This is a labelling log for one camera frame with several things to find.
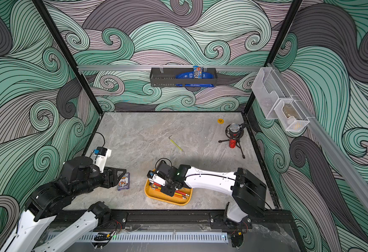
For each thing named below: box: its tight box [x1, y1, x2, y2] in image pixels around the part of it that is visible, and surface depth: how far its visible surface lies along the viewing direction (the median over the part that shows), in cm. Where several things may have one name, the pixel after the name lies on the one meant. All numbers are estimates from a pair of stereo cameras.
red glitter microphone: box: [228, 122, 241, 149], surface depth 83 cm
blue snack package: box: [175, 65, 216, 88], surface depth 93 cm
